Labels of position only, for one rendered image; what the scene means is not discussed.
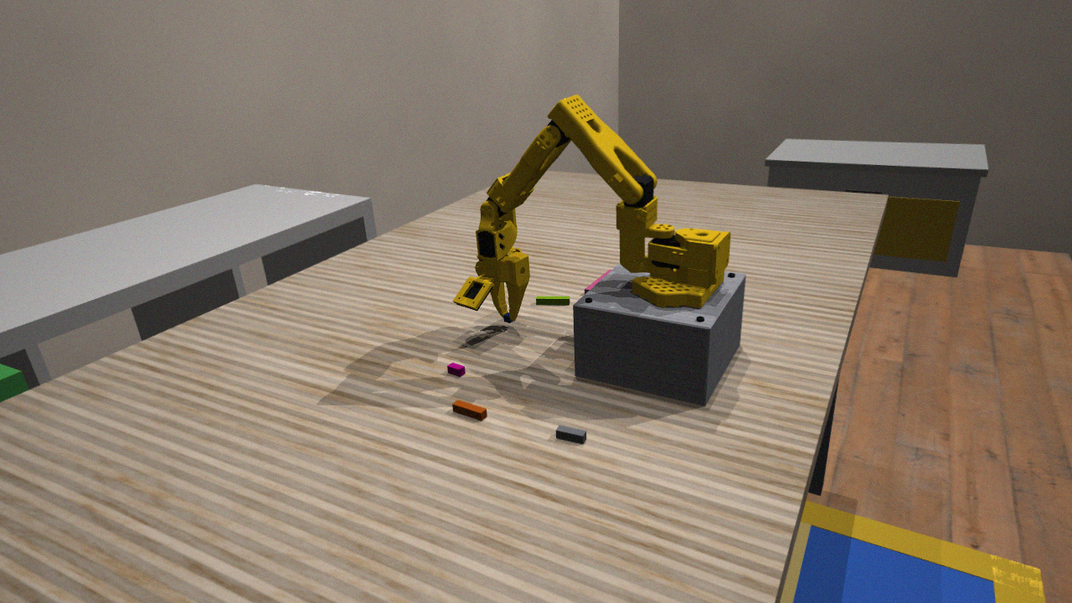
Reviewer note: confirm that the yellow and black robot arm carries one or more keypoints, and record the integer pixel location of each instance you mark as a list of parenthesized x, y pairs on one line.
[(689, 251)]

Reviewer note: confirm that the orange rectangular rod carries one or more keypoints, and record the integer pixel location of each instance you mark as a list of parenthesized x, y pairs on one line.
[(473, 411)]

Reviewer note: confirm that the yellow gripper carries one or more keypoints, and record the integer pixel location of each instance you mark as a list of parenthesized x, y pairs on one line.
[(513, 269)]

